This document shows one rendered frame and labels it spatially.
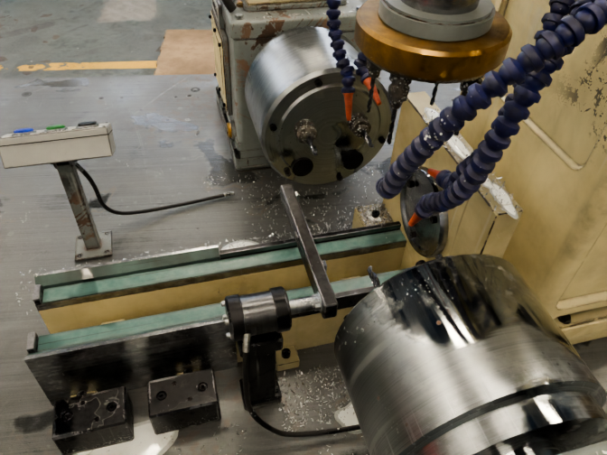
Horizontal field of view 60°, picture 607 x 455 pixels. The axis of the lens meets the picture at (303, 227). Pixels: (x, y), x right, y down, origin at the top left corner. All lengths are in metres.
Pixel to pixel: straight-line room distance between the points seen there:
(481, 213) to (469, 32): 0.23
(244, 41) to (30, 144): 0.44
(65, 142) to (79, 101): 0.65
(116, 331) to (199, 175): 0.53
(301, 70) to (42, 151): 0.44
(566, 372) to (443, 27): 0.36
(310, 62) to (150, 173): 0.52
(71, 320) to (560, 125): 0.79
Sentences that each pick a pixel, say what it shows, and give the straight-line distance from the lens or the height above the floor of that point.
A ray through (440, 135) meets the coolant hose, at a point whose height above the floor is 1.33.
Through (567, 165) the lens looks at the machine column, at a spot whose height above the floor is 1.17.
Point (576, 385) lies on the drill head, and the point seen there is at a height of 1.15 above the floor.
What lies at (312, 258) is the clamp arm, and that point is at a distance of 0.74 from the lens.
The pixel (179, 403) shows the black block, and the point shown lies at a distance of 0.82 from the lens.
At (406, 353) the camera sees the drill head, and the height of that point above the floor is 1.13.
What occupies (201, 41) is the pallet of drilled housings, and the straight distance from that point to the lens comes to 3.40.
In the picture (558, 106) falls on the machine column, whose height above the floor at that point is 1.22.
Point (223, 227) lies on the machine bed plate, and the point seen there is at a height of 0.80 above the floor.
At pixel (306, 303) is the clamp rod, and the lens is 0.70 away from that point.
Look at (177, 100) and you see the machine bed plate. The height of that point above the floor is 0.80.
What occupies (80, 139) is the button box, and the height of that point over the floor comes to 1.07.
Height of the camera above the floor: 1.58
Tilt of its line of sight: 44 degrees down
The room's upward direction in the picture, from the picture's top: 3 degrees clockwise
